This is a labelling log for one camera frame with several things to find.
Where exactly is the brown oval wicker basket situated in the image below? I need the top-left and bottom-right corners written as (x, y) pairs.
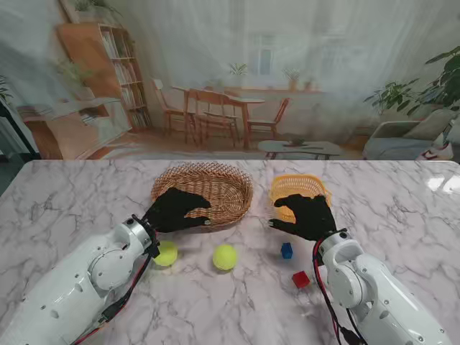
top-left (150, 162), bottom-right (254, 234)

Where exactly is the red black left arm cable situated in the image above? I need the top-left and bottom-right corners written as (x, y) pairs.
top-left (70, 233), bottom-right (161, 345)

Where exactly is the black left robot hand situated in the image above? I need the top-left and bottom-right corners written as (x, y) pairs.
top-left (142, 187), bottom-right (212, 234)

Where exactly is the red black right arm cable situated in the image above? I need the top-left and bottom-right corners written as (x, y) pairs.
top-left (311, 239), bottom-right (367, 345)

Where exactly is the red toy block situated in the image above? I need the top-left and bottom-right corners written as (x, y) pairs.
top-left (291, 271), bottom-right (311, 288)

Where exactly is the yellow plastic mesh basket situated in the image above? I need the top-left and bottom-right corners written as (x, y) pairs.
top-left (269, 173), bottom-right (332, 222)

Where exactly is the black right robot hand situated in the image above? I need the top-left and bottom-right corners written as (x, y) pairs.
top-left (268, 193), bottom-right (339, 242)

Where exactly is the printed room scene backdrop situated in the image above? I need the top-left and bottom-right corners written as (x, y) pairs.
top-left (0, 0), bottom-right (460, 161)

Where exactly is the red black arm cable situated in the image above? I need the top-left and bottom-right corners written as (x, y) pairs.
top-left (70, 233), bottom-right (161, 345)
top-left (311, 239), bottom-right (367, 345)

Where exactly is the yellow-green tennis ball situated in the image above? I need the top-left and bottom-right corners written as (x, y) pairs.
top-left (212, 244), bottom-right (238, 271)
top-left (153, 240), bottom-right (179, 267)

